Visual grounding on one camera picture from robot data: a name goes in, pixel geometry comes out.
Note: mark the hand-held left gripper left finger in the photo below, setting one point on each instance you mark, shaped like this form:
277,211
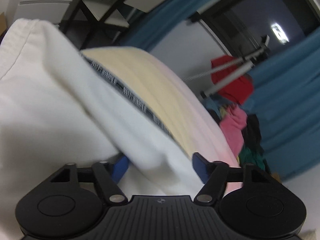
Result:
120,168

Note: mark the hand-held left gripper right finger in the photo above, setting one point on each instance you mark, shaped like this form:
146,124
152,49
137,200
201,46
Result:
201,166

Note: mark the white sweatshirt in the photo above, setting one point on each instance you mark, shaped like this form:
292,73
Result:
50,105

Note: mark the pink garment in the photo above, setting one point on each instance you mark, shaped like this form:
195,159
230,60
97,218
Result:
233,130

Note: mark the green garment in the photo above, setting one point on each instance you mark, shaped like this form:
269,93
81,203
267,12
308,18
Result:
250,157

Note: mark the red garment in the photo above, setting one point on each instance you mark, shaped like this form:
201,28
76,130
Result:
237,90

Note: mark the blue curtain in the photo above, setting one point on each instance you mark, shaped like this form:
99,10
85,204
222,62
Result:
287,105
162,25

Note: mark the garment steamer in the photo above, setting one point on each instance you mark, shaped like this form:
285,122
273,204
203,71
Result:
246,66

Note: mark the dark window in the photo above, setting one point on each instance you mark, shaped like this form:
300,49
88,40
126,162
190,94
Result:
250,17

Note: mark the black and white chair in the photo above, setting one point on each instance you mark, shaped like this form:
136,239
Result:
86,10

